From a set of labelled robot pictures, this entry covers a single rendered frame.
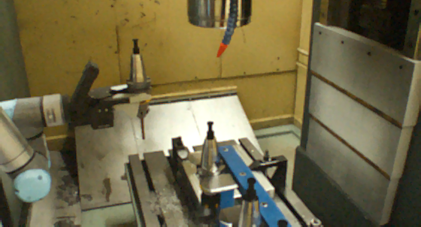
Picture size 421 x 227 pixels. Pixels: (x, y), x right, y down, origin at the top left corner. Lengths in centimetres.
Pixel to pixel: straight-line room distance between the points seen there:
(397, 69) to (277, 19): 121
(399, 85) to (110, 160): 132
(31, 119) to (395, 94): 91
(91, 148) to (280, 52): 115
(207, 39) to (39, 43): 84
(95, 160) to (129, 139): 20
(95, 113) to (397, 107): 77
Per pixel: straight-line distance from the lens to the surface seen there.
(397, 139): 112
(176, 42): 203
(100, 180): 184
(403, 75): 107
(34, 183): 88
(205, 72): 212
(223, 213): 74
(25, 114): 97
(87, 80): 94
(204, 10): 91
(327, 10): 134
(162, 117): 205
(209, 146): 82
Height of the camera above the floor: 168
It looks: 24 degrees down
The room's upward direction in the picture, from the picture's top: straight up
